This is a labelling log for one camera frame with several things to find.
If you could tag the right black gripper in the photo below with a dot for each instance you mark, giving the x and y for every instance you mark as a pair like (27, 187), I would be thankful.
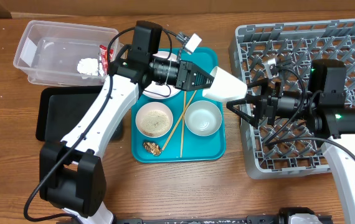
(265, 106)

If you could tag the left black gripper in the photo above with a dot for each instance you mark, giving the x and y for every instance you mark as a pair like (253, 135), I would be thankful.
(187, 71)

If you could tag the white cup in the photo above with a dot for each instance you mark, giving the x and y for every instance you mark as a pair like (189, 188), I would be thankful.
(225, 87)

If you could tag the grey-green bowl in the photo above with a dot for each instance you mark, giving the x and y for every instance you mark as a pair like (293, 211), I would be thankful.
(203, 118)

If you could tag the small white rice bowl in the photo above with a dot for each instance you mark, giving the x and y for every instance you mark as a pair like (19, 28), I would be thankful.
(154, 119)

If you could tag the red snack wrapper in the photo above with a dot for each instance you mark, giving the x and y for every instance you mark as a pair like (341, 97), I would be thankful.
(103, 60)

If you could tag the white napkin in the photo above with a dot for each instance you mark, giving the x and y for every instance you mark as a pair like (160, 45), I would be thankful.
(88, 66)

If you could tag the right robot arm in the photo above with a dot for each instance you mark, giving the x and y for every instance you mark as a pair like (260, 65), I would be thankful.
(320, 103)

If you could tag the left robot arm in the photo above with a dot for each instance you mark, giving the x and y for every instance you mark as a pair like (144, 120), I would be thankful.
(71, 172)

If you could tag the grey dishwasher rack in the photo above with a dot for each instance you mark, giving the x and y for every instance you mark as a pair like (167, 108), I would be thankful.
(285, 149)

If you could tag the large white plate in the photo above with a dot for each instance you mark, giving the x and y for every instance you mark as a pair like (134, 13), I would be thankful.
(160, 92)

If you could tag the teal serving tray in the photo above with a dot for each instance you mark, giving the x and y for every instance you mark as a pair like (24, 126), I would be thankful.
(184, 145)

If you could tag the gold foil wrapper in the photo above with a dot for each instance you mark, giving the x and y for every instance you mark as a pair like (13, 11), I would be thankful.
(153, 148)

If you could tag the black plastic tray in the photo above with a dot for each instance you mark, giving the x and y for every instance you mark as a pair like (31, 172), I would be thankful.
(61, 109)

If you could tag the clear plastic bin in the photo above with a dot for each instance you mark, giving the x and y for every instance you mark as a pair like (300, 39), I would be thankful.
(49, 52)

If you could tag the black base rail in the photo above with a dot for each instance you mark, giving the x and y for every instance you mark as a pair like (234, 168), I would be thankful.
(284, 216)

